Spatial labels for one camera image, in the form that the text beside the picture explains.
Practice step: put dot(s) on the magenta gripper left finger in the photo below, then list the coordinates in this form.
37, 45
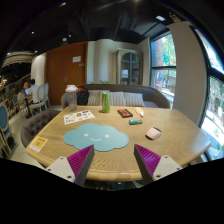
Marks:
75, 167

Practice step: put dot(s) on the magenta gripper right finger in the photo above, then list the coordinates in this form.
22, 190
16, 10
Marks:
152, 166

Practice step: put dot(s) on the pink computer mouse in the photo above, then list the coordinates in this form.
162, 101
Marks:
154, 133

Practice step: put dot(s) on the blue cloud mouse pad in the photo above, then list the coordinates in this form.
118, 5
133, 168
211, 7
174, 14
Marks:
103, 138

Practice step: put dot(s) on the yellow QR code sticker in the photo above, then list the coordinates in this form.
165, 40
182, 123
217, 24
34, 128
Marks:
38, 143

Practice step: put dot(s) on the teal small tube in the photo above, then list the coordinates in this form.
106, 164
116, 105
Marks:
135, 122

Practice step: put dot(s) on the white printed menu card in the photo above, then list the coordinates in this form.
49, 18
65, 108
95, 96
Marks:
77, 117

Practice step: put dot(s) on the grey tufted chair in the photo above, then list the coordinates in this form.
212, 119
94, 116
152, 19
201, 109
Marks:
35, 124

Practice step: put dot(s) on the cream small object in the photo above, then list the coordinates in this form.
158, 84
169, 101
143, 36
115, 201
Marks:
139, 111

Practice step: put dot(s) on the black orange small box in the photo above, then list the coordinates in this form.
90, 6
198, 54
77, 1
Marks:
124, 113

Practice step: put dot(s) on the blue cushioned chair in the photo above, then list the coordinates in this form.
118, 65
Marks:
6, 131

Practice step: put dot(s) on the striped cushion right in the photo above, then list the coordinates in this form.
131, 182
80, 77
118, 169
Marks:
134, 99

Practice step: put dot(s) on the striped cushion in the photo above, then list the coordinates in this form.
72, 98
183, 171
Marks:
117, 99
93, 99
134, 99

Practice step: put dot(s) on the striped cushion left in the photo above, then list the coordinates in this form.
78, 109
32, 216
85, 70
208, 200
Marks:
93, 99

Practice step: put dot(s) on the white dining chair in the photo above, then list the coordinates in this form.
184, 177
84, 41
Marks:
38, 98

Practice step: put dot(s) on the black backpack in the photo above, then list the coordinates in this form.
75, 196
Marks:
82, 96

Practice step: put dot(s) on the green drink can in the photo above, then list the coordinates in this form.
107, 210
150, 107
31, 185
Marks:
106, 102

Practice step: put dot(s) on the striped cushion middle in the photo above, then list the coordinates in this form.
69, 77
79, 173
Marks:
117, 99

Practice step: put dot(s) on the clear plastic water bottle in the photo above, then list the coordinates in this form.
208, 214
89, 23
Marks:
71, 97

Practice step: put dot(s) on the seated person white shirt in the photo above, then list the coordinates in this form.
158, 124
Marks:
34, 91

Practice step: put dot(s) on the wooden door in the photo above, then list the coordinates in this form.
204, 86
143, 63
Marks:
64, 66

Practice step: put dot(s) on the arched glass cabinet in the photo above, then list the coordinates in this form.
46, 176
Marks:
129, 67

